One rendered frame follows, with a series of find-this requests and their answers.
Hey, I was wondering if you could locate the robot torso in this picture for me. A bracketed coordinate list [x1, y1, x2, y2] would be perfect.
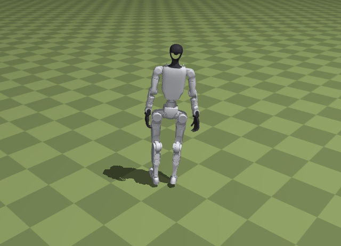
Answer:
[162, 63, 186, 119]

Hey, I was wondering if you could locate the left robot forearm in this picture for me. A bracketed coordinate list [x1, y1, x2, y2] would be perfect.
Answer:
[144, 87, 155, 112]

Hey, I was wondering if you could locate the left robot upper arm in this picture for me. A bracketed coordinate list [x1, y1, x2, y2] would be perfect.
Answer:
[150, 66, 164, 95]

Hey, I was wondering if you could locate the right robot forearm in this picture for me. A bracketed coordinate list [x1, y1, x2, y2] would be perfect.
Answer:
[190, 91, 199, 116]

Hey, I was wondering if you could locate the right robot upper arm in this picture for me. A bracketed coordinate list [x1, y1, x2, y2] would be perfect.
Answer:
[186, 68, 196, 97]

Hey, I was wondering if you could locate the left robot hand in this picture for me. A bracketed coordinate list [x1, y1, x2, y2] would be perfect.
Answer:
[144, 109, 152, 128]

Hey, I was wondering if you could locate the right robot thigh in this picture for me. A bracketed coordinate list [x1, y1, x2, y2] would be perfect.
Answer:
[173, 110, 188, 153]

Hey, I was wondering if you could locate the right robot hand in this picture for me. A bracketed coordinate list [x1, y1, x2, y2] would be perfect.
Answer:
[191, 111, 199, 132]

